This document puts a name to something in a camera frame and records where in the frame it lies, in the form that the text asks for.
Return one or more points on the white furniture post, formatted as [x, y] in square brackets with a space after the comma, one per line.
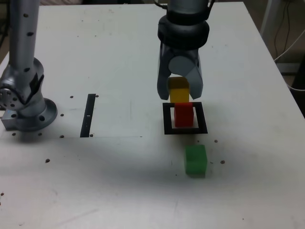
[266, 16]

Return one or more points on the yellow cube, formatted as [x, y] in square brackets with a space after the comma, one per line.
[179, 94]

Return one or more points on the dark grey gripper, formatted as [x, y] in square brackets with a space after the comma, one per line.
[182, 52]

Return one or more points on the black tape square outline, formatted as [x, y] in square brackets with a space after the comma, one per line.
[166, 119]

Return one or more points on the person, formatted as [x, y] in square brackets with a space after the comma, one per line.
[62, 2]

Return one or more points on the black tape strip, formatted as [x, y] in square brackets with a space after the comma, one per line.
[87, 114]

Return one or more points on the red cube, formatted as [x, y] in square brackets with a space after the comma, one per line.
[183, 115]

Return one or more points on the green cube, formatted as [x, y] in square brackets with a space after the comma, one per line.
[195, 159]

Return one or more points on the grey rail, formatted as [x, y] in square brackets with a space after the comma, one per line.
[287, 68]

